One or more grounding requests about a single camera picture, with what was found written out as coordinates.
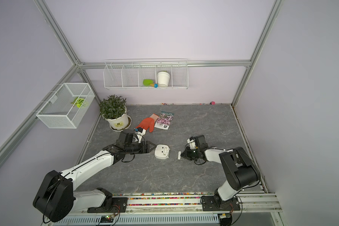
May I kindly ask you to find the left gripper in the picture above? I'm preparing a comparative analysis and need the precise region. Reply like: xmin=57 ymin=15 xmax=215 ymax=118
xmin=125 ymin=140 xmax=156 ymax=154

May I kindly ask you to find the white alarm device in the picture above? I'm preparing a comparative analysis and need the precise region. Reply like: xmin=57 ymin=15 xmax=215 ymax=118
xmin=154 ymin=144 xmax=170 ymax=160

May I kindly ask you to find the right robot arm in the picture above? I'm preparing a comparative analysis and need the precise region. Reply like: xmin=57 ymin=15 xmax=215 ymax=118
xmin=181 ymin=135 xmax=261 ymax=203

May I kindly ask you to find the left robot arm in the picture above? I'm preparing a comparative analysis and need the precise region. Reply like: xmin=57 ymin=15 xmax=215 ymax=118
xmin=33 ymin=130 xmax=157 ymax=224

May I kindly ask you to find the orange rubber glove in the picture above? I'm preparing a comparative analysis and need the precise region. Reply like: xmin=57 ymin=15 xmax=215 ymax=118
xmin=136 ymin=114 xmax=159 ymax=132

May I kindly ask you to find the flower seed packet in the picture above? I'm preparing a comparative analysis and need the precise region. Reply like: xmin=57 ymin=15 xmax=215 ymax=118
xmin=154 ymin=111 xmax=174 ymax=130

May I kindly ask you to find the potted green plant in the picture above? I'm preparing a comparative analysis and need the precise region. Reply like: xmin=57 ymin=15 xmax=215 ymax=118
xmin=99 ymin=95 xmax=131 ymax=131

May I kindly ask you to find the green toy trowel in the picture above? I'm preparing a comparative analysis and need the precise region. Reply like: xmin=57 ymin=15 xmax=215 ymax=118
xmin=143 ymin=79 xmax=158 ymax=88

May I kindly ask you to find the white vent grille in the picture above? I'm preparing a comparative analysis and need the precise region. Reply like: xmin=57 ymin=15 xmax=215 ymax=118
xmin=52 ymin=213 xmax=219 ymax=226

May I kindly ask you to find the small white pot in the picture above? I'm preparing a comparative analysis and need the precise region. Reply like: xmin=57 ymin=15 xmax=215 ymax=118
xmin=157 ymin=71 xmax=170 ymax=87

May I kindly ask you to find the green item in basket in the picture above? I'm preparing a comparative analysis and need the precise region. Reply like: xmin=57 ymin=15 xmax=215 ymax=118
xmin=71 ymin=97 xmax=89 ymax=108

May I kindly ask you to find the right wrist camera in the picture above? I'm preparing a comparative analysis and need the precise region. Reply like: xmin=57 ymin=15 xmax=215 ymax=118
xmin=186 ymin=137 xmax=197 ymax=150

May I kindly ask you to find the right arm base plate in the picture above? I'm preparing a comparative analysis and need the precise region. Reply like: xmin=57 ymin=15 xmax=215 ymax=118
xmin=200 ymin=195 xmax=241 ymax=212

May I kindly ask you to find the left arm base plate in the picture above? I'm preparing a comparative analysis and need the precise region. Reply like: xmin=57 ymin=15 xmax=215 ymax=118
xmin=87 ymin=197 xmax=128 ymax=213

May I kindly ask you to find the long white wire shelf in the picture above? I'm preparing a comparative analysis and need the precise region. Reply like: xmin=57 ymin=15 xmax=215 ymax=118
xmin=103 ymin=58 xmax=189 ymax=89

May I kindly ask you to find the white wire basket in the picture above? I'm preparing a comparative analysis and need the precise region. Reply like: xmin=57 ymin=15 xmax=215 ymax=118
xmin=36 ymin=83 xmax=95 ymax=129

